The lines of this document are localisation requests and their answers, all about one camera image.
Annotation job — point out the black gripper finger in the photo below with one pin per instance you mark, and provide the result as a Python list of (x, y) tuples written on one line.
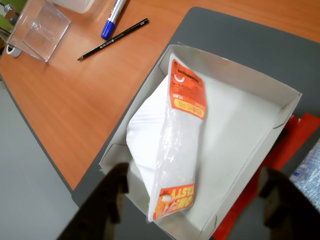
[(290, 212), (100, 212)]

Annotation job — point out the white sandwich package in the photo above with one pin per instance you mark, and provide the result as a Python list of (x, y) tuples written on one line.
[(160, 137)]

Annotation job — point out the gray paper box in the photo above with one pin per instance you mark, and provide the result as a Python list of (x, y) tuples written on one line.
[(237, 130)]

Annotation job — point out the clear acrylic box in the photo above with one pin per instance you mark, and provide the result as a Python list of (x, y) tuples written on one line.
[(40, 32)]

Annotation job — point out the red sheet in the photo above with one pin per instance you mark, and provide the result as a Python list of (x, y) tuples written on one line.
[(297, 132)]

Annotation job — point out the black pencil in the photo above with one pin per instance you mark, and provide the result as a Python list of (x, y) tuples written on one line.
[(115, 38)]

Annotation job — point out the white tape roll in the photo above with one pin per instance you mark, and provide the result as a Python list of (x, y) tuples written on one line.
[(12, 51)]

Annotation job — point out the blue capped marker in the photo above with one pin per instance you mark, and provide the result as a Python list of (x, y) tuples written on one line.
[(112, 20)]

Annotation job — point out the white plastic container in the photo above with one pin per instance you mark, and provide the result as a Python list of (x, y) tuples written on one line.
[(75, 5)]

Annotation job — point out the silver metal clamp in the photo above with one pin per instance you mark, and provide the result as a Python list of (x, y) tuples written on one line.
[(8, 10)]

